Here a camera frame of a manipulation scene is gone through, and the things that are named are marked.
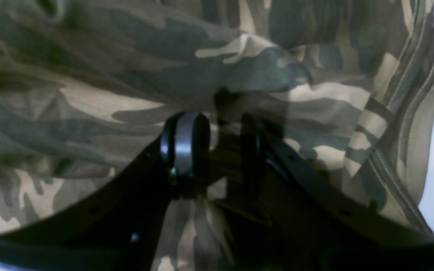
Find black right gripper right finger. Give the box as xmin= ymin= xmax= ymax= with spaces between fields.
xmin=229 ymin=113 xmax=434 ymax=271

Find camouflage T-shirt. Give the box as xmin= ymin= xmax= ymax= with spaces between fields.
xmin=0 ymin=0 xmax=434 ymax=271

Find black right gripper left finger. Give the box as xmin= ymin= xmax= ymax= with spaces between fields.
xmin=0 ymin=112 xmax=210 ymax=271

